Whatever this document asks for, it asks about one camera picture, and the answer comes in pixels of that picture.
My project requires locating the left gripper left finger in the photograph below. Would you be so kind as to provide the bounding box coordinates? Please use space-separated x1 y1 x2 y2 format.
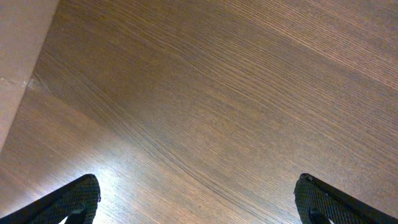
1 174 101 224

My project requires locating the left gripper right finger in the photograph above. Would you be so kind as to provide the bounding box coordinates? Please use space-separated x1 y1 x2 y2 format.
294 173 397 224

